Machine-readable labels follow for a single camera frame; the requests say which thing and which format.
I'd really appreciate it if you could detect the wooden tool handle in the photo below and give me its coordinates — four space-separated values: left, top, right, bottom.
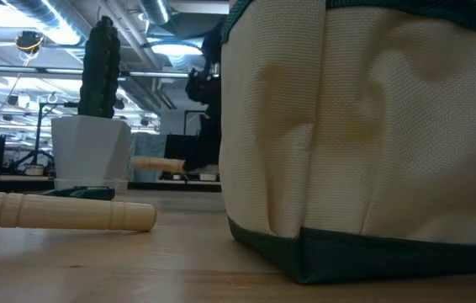
0 189 158 232

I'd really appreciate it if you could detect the black metal stand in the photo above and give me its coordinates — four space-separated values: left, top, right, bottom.
10 100 80 172

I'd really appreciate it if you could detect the long ceiling light bar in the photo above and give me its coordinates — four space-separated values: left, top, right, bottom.
0 64 222 80

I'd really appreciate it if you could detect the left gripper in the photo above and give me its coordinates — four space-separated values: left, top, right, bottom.
182 66 223 173

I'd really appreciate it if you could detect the black partition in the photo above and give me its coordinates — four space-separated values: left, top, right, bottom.
164 134 201 161

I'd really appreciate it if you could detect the yellow cable reel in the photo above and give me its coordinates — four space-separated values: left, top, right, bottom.
13 29 45 55

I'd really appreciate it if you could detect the grey blue cloth partition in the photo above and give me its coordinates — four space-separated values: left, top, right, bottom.
130 132 167 183

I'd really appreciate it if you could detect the white faceted plant pot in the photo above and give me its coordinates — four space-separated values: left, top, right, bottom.
50 115 133 194

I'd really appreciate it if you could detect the cream canvas gardening bag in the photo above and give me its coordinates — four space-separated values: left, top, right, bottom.
219 0 476 285

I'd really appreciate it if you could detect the green cactus plant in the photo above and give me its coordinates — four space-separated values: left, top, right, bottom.
77 15 122 120

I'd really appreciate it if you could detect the green metal garden tool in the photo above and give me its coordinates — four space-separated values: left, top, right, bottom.
40 185 117 202

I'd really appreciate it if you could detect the black gantry frame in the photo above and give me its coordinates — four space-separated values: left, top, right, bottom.
182 109 209 136

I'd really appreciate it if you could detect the wooden handled garden tool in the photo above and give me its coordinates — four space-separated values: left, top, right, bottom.
130 155 187 175

